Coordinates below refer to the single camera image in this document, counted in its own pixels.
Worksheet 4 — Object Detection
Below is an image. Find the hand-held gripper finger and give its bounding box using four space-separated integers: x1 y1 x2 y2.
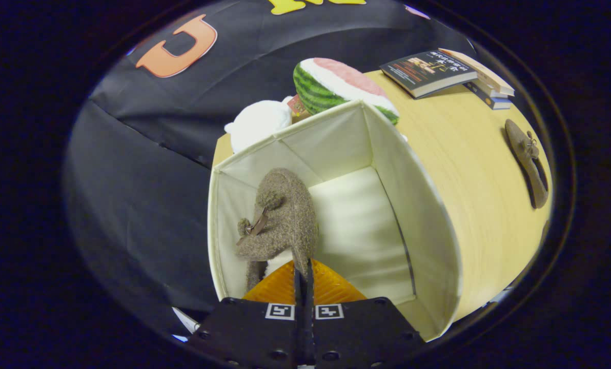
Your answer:
188 259 305 369
305 258 427 369

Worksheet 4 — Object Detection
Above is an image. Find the cream fabric storage box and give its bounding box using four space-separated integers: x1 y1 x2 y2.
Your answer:
207 99 463 342

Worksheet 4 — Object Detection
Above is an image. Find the brown fuzzy shoe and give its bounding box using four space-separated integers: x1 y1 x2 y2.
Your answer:
505 119 549 209
235 168 319 294

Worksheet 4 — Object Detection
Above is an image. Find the white plush toy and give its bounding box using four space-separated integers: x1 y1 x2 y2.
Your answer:
224 96 309 155

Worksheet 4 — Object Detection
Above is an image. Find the watermelon slice plush toy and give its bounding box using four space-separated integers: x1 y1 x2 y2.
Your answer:
293 57 401 126

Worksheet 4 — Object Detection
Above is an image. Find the black cover book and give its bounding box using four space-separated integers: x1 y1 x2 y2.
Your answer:
379 50 478 99

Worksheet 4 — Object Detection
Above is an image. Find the blue cover book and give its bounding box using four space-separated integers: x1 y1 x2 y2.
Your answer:
463 82 513 110

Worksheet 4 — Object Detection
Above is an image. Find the beige cover book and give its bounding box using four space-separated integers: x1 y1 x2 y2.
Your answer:
439 48 516 97

